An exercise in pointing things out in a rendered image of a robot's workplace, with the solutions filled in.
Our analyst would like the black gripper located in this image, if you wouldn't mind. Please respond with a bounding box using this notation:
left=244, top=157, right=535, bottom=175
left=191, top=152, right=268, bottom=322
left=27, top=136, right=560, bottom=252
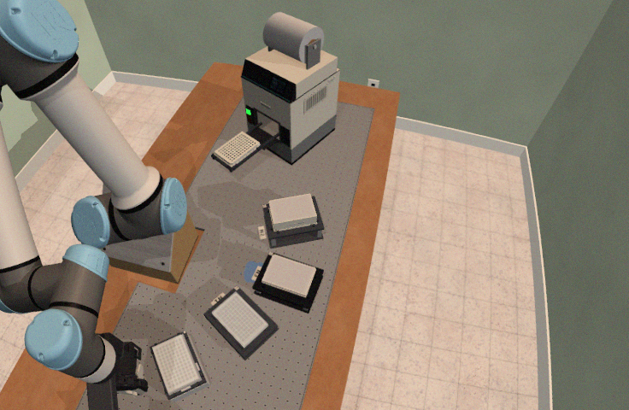
left=94, top=332, right=148, bottom=395

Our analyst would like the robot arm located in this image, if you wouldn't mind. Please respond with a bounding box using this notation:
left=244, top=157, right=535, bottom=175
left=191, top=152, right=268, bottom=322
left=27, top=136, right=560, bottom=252
left=0, top=0, right=187, bottom=410

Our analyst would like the beige horizontal cylinder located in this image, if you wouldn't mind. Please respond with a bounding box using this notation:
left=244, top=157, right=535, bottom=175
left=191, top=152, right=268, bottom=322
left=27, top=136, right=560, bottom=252
left=263, top=12, right=324, bottom=64

